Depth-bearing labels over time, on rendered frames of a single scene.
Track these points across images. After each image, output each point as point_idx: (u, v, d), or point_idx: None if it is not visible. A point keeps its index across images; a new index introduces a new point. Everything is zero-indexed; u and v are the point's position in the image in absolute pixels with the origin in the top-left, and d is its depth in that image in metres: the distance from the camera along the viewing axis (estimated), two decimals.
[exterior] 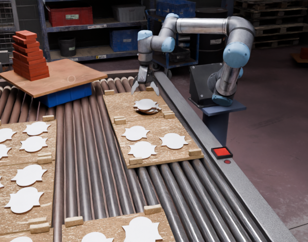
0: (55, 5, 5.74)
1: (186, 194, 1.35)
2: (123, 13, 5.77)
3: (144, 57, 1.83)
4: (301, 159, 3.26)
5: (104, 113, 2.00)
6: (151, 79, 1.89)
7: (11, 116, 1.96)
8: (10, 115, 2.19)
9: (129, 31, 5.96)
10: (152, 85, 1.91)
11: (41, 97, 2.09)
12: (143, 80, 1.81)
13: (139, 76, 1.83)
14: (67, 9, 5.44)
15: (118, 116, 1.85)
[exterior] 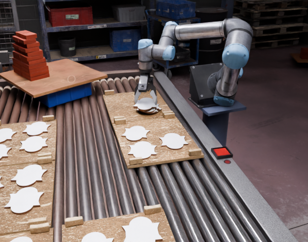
0: (55, 5, 5.74)
1: (186, 194, 1.35)
2: (123, 13, 5.77)
3: (144, 66, 1.85)
4: (301, 159, 3.26)
5: (104, 113, 2.00)
6: (151, 88, 1.92)
7: (11, 116, 1.96)
8: (10, 115, 2.19)
9: (129, 31, 5.96)
10: (152, 94, 1.93)
11: (41, 97, 2.09)
12: (144, 88, 1.83)
13: (139, 84, 1.85)
14: (67, 9, 5.44)
15: (118, 116, 1.85)
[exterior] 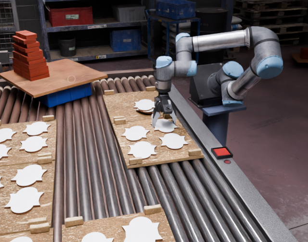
0: (55, 5, 5.74)
1: (186, 194, 1.35)
2: (123, 13, 5.77)
3: (165, 85, 1.70)
4: (301, 159, 3.26)
5: (104, 113, 2.00)
6: None
7: (11, 116, 1.96)
8: (10, 115, 2.19)
9: (129, 31, 5.96)
10: (171, 114, 1.78)
11: (41, 97, 2.09)
12: (171, 110, 1.68)
13: (164, 105, 1.69)
14: (67, 9, 5.44)
15: (118, 116, 1.85)
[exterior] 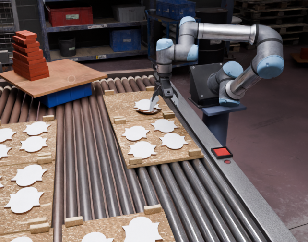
0: (55, 5, 5.74)
1: (186, 194, 1.35)
2: (123, 13, 5.77)
3: (166, 69, 1.66)
4: (301, 159, 3.26)
5: (104, 113, 2.00)
6: (172, 91, 1.73)
7: (11, 116, 1.96)
8: (10, 115, 2.19)
9: (129, 31, 5.96)
10: (173, 98, 1.75)
11: (41, 97, 2.09)
12: (171, 94, 1.64)
13: (164, 90, 1.65)
14: (67, 9, 5.44)
15: (118, 116, 1.85)
